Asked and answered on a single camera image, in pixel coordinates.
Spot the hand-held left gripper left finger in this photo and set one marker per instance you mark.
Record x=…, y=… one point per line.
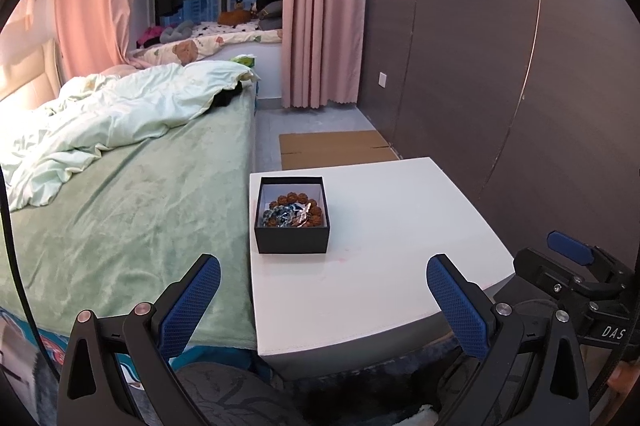
x=192, y=306

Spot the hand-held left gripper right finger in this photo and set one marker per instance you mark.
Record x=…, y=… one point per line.
x=457, y=311

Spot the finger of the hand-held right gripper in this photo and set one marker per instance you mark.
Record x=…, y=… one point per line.
x=570, y=248
x=540, y=268

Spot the black jewelry box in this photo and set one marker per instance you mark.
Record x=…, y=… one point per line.
x=292, y=243

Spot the green bed blanket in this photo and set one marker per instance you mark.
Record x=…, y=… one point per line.
x=150, y=231

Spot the white table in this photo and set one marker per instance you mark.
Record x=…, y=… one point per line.
x=390, y=256

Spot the person's patterned grey pants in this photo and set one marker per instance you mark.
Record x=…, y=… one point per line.
x=225, y=391

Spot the white cloth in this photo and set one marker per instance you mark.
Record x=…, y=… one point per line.
x=420, y=416

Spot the dark blue fluffy rug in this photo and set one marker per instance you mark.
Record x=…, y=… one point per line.
x=350, y=401

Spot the blue printed bed sheet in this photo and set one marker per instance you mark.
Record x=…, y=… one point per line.
x=47, y=341

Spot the pale green duvet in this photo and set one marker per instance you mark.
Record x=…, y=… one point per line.
x=125, y=115

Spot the flattened cardboard sheet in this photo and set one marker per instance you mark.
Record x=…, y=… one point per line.
x=335, y=148

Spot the pink pillow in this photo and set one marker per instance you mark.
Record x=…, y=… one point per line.
x=122, y=68

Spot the green packet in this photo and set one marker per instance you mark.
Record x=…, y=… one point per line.
x=245, y=60

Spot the magenta cloth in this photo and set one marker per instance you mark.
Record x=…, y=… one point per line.
x=147, y=36

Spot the printed window seat mat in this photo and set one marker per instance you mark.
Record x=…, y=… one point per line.
x=225, y=33

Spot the grey plush toy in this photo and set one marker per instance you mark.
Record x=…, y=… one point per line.
x=175, y=30

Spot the beige headboard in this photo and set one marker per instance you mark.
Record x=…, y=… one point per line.
x=30, y=70

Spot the orange plush toy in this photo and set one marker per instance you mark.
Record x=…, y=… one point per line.
x=235, y=16

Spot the dark grey pillow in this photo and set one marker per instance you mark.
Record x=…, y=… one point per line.
x=270, y=3

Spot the white wall socket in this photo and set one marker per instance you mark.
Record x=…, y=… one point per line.
x=382, y=79

